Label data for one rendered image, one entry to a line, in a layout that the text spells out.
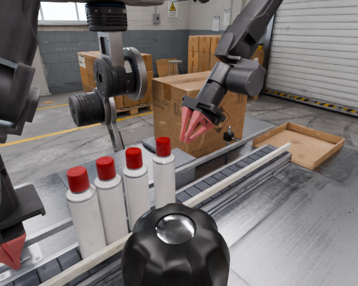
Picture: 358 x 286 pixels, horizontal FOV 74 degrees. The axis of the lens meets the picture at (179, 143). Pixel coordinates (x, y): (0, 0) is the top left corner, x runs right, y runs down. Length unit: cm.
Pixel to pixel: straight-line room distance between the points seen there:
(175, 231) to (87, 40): 581
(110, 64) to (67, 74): 498
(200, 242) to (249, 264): 45
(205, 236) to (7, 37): 25
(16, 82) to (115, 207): 30
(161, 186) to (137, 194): 7
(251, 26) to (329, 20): 417
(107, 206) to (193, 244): 34
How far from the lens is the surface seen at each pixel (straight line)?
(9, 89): 29
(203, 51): 425
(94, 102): 138
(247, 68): 55
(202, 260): 17
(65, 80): 589
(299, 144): 118
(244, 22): 61
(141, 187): 50
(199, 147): 90
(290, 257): 66
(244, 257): 63
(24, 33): 29
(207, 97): 55
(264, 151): 96
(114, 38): 90
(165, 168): 53
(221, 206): 72
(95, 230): 50
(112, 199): 48
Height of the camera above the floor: 131
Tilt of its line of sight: 26 degrees down
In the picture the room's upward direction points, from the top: straight up
